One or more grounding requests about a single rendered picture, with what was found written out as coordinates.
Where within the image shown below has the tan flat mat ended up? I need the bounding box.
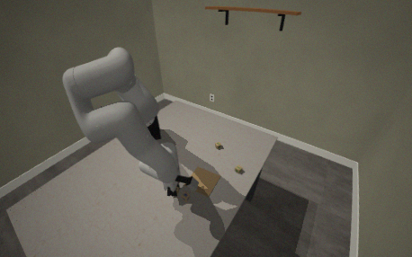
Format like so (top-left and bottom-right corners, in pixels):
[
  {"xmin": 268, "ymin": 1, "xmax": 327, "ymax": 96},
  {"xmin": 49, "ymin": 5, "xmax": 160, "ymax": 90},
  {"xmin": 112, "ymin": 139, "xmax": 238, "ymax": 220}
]
[{"xmin": 191, "ymin": 166, "xmax": 220, "ymax": 197}]

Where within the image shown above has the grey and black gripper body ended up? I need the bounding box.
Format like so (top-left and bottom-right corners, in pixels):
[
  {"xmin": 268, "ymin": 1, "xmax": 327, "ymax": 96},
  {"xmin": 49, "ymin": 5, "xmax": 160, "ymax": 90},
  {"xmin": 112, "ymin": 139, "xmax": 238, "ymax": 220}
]
[{"xmin": 163, "ymin": 170, "xmax": 181, "ymax": 192}]

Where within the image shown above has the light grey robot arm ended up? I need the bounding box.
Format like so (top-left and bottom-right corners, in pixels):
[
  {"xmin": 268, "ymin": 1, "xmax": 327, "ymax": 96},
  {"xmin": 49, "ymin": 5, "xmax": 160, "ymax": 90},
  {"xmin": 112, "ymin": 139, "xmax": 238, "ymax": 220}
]
[{"xmin": 63, "ymin": 48, "xmax": 199, "ymax": 191}]

